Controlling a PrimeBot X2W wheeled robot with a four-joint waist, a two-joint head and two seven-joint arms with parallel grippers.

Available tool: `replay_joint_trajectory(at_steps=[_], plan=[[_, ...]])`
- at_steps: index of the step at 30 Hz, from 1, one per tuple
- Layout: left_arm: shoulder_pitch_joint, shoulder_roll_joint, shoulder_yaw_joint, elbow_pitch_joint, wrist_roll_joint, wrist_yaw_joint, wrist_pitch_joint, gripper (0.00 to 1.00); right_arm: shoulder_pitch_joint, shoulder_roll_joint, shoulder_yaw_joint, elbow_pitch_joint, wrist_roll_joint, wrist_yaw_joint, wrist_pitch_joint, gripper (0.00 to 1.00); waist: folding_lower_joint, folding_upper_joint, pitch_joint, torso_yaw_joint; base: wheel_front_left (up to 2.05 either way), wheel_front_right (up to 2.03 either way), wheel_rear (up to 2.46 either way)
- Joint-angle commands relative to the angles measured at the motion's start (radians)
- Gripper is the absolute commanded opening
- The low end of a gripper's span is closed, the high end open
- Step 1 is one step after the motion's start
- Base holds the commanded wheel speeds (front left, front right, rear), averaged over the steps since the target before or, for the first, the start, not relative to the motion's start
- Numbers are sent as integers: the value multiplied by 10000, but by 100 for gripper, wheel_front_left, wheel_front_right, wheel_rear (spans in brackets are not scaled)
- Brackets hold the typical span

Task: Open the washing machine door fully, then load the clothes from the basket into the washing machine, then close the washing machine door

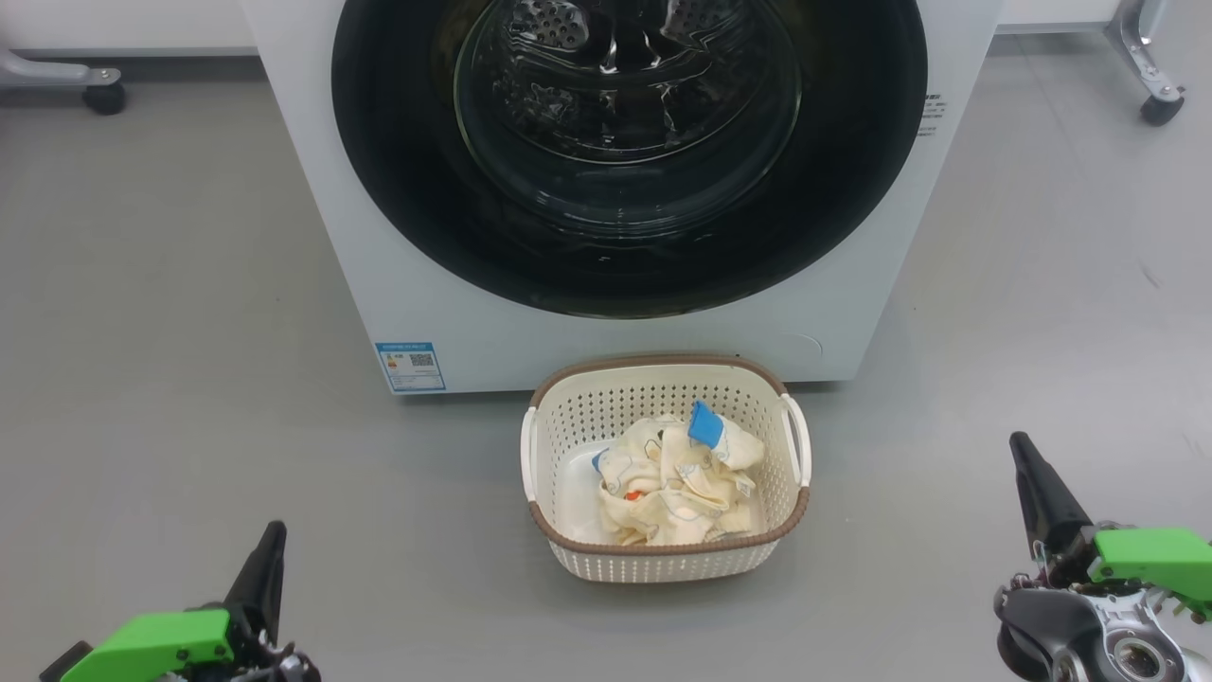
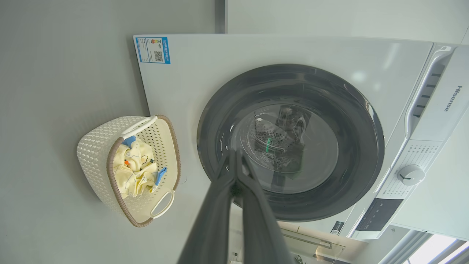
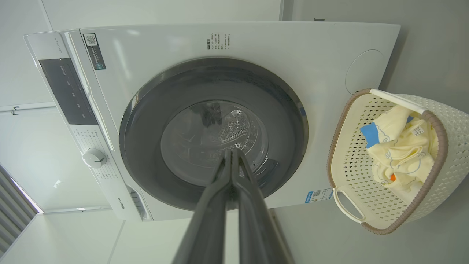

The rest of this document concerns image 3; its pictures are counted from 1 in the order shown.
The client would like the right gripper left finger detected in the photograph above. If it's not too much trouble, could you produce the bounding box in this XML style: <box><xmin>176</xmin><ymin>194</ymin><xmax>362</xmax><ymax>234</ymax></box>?
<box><xmin>172</xmin><ymin>148</ymin><xmax>233</xmax><ymax>264</ymax></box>

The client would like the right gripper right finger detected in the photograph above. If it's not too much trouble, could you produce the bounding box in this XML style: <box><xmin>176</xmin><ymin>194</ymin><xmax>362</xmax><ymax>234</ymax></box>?
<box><xmin>233</xmin><ymin>148</ymin><xmax>296</xmax><ymax>264</ymax></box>

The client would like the round glass washing machine door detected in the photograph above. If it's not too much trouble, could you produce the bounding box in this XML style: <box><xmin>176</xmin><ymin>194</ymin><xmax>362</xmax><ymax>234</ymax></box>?
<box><xmin>119</xmin><ymin>57</ymin><xmax>309</xmax><ymax>212</ymax></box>

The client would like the cream printed garment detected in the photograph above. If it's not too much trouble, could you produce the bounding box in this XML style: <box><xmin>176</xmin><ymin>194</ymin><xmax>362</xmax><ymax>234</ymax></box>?
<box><xmin>370</xmin><ymin>117</ymin><xmax>439</xmax><ymax>204</ymax></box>

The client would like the cream garment with blue patch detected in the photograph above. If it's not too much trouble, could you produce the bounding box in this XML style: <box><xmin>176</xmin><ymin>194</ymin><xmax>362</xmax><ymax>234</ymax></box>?
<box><xmin>360</xmin><ymin>106</ymin><xmax>416</xmax><ymax>159</ymax></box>

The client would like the white washing machine dial knob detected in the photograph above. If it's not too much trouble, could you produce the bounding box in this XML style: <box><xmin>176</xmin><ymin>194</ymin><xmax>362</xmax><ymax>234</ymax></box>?
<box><xmin>82</xmin><ymin>148</ymin><xmax>107</xmax><ymax>169</ymax></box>

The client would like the white front-load washing machine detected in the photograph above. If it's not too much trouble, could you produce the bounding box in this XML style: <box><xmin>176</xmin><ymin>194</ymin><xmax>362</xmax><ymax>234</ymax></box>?
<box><xmin>24</xmin><ymin>21</ymin><xmax>401</xmax><ymax>222</ymax></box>

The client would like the black washing machine display panel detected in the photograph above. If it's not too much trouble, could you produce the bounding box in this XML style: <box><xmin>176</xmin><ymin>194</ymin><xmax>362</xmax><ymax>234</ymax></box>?
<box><xmin>38</xmin><ymin>58</ymin><xmax>99</xmax><ymax>126</ymax></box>

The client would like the blue energy label sticker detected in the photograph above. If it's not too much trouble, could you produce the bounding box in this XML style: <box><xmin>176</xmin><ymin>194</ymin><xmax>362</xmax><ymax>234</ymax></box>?
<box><xmin>305</xmin><ymin>188</ymin><xmax>334</xmax><ymax>204</ymax></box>

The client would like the cream perforated laundry basket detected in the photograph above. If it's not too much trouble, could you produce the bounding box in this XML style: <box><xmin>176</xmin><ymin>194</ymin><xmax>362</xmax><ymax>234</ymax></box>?
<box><xmin>327</xmin><ymin>88</ymin><xmax>469</xmax><ymax>235</ymax></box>

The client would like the grey slatted panel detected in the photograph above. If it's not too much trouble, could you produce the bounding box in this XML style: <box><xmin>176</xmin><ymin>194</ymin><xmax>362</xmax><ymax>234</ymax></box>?
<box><xmin>0</xmin><ymin>163</ymin><xmax>44</xmax><ymax>257</ymax></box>

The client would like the dark QR code sticker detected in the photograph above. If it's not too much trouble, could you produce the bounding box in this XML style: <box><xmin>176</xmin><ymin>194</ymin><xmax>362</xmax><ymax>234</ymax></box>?
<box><xmin>83</xmin><ymin>33</ymin><xmax>107</xmax><ymax>70</ymax></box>

